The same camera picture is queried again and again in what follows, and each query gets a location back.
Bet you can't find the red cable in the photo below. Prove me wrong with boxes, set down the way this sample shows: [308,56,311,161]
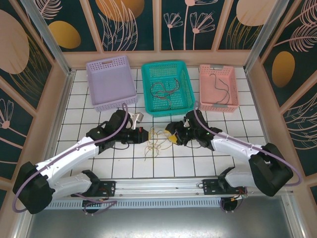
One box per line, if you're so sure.
[150,82,177,100]

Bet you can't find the black cable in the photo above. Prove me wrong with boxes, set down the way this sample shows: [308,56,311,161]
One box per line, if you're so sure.
[209,72,230,106]

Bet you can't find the pink plastic basket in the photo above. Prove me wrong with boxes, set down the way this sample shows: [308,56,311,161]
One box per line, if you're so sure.
[199,63,240,114]

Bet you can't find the purple plastic basket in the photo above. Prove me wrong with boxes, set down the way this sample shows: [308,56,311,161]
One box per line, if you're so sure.
[86,55,138,114]

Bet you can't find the teal plastic basket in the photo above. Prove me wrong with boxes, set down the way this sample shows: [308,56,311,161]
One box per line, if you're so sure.
[141,60,198,118]

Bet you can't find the grey metal sheet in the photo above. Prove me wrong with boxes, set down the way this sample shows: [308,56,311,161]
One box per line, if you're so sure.
[14,207,305,238]

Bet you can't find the thin black left camera wire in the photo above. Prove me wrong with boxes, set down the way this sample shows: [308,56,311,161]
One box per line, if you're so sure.
[110,143,131,151]

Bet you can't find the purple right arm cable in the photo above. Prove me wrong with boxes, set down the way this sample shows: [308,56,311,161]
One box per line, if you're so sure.
[194,100,303,187]

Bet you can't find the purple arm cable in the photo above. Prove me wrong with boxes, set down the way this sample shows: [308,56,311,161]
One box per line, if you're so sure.
[194,100,303,187]
[12,103,129,216]

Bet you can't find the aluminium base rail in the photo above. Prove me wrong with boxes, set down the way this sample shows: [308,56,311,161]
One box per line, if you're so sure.
[70,177,248,199]

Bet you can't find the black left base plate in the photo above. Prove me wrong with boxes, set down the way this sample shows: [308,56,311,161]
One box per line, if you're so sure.
[98,180,116,198]

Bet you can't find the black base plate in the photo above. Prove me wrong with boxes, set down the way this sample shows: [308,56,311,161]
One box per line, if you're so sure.
[98,180,116,198]
[203,178,223,196]

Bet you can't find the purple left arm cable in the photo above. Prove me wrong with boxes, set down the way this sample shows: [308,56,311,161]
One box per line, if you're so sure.
[12,103,129,216]

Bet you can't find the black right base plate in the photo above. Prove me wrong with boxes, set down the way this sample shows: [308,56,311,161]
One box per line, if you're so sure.
[203,178,223,196]

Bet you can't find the left base power wires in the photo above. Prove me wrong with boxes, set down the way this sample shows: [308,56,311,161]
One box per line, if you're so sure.
[98,189,110,202]

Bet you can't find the base power wires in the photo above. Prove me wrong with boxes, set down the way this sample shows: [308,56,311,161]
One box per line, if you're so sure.
[98,189,110,202]
[231,188,248,202]

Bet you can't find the grey slotted cable duct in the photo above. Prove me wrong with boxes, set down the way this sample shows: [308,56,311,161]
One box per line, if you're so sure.
[43,197,223,209]

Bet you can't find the right base power wires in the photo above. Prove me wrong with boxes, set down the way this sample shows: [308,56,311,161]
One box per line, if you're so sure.
[231,188,248,202]

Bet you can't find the aluminium frame post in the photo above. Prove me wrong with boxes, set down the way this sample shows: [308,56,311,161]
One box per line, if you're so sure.
[243,0,290,72]
[19,0,76,76]

